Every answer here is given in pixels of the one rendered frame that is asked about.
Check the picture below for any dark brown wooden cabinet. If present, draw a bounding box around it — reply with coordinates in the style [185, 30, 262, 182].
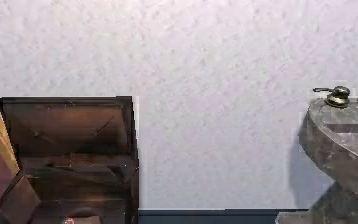
[0, 95, 140, 224]

